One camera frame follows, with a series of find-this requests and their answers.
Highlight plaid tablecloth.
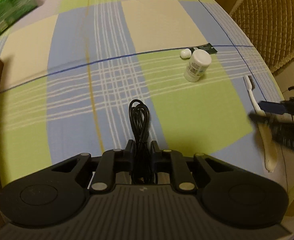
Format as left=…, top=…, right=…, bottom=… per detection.
left=0, top=0, right=294, bottom=191

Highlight white pill bottle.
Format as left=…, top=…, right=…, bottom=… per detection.
left=184, top=49, right=212, bottom=82

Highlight quilted chair cushion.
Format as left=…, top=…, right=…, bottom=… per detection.
left=232, top=0, right=294, bottom=73

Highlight black cable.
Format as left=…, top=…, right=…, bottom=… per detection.
left=128, top=99, right=160, bottom=184

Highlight white toothbrush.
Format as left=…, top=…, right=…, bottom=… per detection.
left=243, top=75, right=278, bottom=172

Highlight green cream tube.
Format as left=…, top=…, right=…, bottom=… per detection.
left=180, top=43, right=218, bottom=60

